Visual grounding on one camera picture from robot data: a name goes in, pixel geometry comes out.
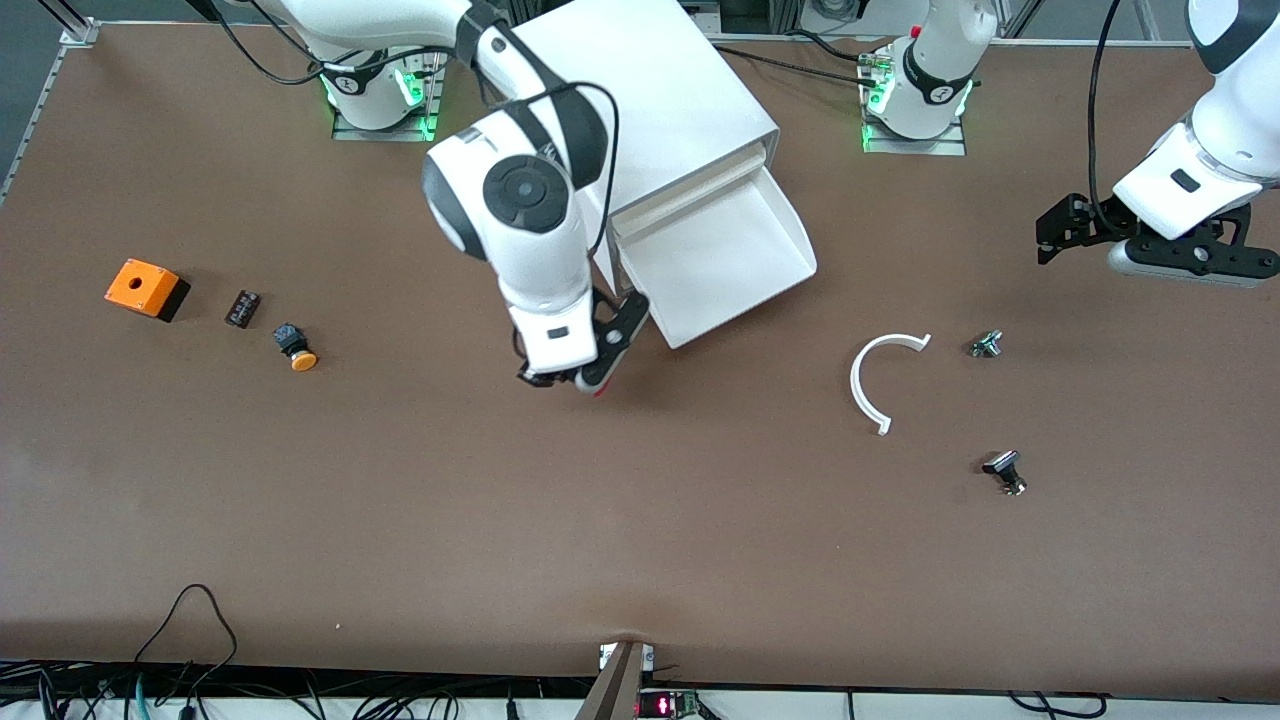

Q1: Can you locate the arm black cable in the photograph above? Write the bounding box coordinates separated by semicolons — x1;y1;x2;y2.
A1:
478;80;621;261
1088;0;1136;236

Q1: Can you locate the brown camera mount post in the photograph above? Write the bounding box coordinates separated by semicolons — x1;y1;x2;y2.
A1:
575;640;646;720

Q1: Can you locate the black looped cable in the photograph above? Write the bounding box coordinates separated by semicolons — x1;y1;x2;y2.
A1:
135;585;239;691

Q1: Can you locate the white drawer cabinet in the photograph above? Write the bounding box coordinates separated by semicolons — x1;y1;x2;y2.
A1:
500;0;781;298

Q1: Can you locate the aluminium frame rail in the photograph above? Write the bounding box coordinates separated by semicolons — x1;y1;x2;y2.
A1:
0;20;101;206

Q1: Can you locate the black cable under table edge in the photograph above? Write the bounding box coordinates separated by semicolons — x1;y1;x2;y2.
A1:
1005;690;1106;719

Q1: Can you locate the orange enclosure box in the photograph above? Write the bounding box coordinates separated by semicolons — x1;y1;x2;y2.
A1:
104;258;191;323

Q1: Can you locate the orange push button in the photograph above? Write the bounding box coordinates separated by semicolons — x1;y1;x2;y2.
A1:
273;322;319;373

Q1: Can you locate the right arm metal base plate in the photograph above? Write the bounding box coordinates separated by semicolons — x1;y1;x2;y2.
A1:
332;35;443;143

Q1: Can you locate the circuit board red display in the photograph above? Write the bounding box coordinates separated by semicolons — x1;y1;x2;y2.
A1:
637;688;701;720

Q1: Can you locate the white half-ring clamp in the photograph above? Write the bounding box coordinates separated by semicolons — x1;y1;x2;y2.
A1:
850;333;933;437

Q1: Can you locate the black cable behind cabinet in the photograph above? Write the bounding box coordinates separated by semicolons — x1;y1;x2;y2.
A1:
715;45;881;86

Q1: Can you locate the white plastic drawer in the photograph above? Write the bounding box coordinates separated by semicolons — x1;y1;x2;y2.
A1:
610;140;771;226
612;165;818;351

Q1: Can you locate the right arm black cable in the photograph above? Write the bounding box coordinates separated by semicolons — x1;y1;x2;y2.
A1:
478;80;621;261

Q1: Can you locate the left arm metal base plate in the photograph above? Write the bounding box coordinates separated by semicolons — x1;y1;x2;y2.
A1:
862;50;968;156

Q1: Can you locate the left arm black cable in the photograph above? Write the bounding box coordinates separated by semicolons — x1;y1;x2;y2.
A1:
1088;0;1136;236

